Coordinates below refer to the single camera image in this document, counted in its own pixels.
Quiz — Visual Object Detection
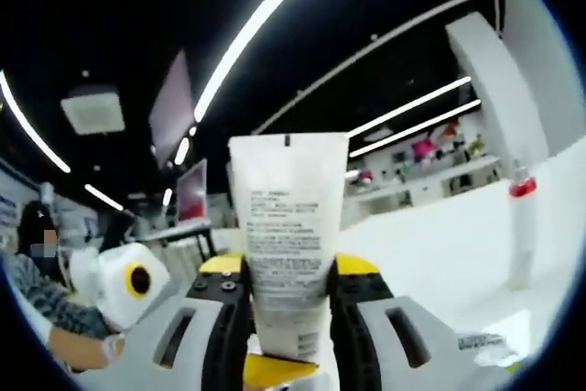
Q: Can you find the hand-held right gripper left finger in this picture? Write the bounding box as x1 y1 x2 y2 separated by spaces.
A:
78 252 256 391

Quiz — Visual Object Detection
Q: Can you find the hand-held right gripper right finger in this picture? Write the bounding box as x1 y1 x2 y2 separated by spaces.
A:
329 253 483 391

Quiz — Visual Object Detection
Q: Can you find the white skincare bottle red collar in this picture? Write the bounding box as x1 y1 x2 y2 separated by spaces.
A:
505 158 540 292

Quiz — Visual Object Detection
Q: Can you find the white skincare tube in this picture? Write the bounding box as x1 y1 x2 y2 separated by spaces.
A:
227 132 350 361

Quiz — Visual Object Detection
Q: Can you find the short ceiling light strip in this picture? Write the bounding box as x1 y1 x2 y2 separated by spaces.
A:
83 183 125 212
173 136 191 166

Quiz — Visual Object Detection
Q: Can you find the pink display screen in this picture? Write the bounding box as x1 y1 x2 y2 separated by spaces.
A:
176 159 209 223

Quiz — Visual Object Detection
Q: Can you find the long white office counter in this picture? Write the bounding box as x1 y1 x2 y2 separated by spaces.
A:
345 155 505 230

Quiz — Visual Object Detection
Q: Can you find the ceiling air conditioner vent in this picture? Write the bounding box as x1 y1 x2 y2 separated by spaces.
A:
60 84 126 136

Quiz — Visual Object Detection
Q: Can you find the thin curved ceiling light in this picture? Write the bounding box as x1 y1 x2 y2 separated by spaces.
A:
0 71 72 175

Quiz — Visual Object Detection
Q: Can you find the hanging grey display screen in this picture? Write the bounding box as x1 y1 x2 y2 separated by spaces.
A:
148 49 197 168

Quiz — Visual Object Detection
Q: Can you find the long curved ceiling light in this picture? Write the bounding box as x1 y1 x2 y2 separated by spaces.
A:
194 0 342 123

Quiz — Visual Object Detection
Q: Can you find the straight ceiling light strip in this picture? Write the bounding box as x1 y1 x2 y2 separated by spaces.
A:
350 98 483 158
347 75 472 138

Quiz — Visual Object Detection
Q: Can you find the wide white pillar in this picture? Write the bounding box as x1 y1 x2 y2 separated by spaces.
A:
446 13 549 168

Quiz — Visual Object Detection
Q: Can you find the pink red wall banner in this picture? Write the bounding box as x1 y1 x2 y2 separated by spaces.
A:
409 118 464 159

